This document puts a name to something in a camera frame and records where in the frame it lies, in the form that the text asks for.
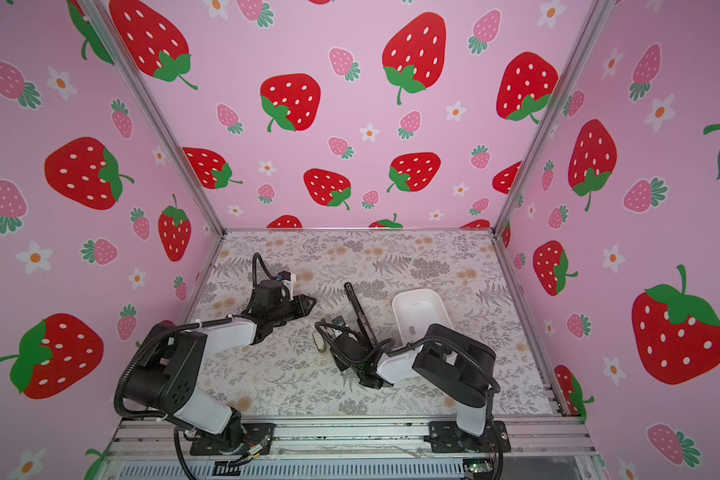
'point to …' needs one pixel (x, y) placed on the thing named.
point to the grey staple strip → (412, 329)
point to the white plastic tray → (416, 311)
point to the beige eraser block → (320, 342)
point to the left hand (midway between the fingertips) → (314, 300)
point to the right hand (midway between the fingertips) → (338, 343)
